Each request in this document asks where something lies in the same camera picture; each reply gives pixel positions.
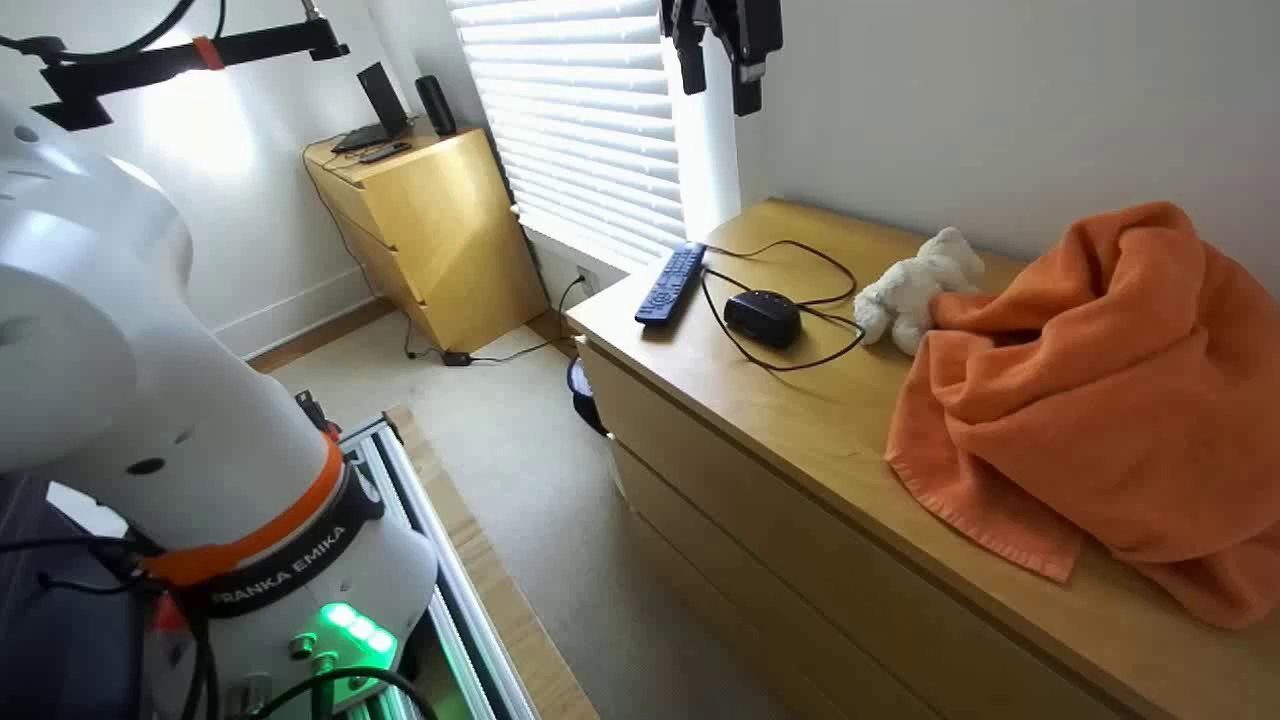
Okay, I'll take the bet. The rounded black speaker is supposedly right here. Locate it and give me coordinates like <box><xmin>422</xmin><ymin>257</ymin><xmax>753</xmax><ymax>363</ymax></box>
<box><xmin>412</xmin><ymin>70</ymin><xmax>459</xmax><ymax>141</ymax></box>

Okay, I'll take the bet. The flat black device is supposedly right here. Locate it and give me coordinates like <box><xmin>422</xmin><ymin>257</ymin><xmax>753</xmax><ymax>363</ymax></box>
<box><xmin>329</xmin><ymin>120</ymin><xmax>405</xmax><ymax>168</ymax></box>

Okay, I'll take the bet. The black object beside dresser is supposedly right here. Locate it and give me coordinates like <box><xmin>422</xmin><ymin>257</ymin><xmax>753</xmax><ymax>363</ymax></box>
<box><xmin>565</xmin><ymin>349</ymin><xmax>614</xmax><ymax>440</ymax></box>

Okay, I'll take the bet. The orange blanket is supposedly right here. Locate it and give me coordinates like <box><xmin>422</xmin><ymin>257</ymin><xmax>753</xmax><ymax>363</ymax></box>
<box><xmin>879</xmin><ymin>194</ymin><xmax>1280</xmax><ymax>630</ymax></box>

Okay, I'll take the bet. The aluminium robot stand frame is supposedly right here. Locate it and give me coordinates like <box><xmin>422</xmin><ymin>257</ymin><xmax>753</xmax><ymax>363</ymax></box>
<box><xmin>338</xmin><ymin>413</ymin><xmax>543</xmax><ymax>720</ymax></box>

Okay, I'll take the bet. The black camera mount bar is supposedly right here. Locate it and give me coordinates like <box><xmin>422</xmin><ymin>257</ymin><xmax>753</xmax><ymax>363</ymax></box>
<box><xmin>0</xmin><ymin>16</ymin><xmax>353</xmax><ymax>130</ymax></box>

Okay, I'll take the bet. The small wooden dresser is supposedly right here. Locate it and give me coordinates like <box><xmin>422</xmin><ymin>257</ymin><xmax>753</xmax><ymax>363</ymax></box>
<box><xmin>299</xmin><ymin>124</ymin><xmax>554</xmax><ymax>356</ymax></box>

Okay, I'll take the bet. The black floor power cable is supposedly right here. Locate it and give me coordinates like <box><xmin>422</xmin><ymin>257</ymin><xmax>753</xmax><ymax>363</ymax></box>
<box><xmin>402</xmin><ymin>271</ymin><xmax>592</xmax><ymax>372</ymax></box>

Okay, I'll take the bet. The black remote control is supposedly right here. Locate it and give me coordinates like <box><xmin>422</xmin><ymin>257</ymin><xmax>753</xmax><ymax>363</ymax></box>
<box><xmin>634</xmin><ymin>240</ymin><xmax>711</xmax><ymax>331</ymax></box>

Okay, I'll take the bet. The white plush toy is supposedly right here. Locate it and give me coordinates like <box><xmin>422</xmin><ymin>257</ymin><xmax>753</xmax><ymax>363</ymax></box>
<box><xmin>853</xmin><ymin>222</ymin><xmax>992</xmax><ymax>358</ymax></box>

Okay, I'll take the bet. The black alarm clock cable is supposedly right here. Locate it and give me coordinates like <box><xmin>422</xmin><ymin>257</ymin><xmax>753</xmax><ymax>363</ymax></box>
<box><xmin>692</xmin><ymin>234</ymin><xmax>873</xmax><ymax>374</ymax></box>

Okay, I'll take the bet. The flat black speaker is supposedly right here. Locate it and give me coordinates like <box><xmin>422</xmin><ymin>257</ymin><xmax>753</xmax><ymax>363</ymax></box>
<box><xmin>353</xmin><ymin>60</ymin><xmax>417</xmax><ymax>141</ymax></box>

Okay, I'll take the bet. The large wooden dresser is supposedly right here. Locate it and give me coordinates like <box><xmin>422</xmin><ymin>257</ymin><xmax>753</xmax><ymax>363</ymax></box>
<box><xmin>565</xmin><ymin>194</ymin><xmax>1280</xmax><ymax>720</ymax></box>

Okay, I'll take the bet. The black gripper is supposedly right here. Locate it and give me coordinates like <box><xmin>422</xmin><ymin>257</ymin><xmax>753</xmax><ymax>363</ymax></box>
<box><xmin>705</xmin><ymin>0</ymin><xmax>789</xmax><ymax>120</ymax></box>

